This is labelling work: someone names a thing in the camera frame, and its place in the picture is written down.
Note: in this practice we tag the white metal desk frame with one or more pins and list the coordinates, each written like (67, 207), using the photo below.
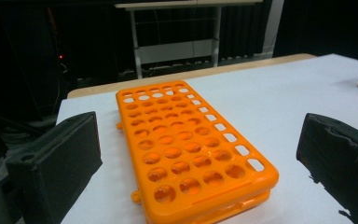
(174, 51)

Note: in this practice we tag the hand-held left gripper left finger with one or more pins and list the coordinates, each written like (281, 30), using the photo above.
(59, 161)

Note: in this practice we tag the orange plastic test tube rack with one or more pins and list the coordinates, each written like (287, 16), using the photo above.
(217, 193)

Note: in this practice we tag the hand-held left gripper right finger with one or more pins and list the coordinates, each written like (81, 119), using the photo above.
(338, 155)

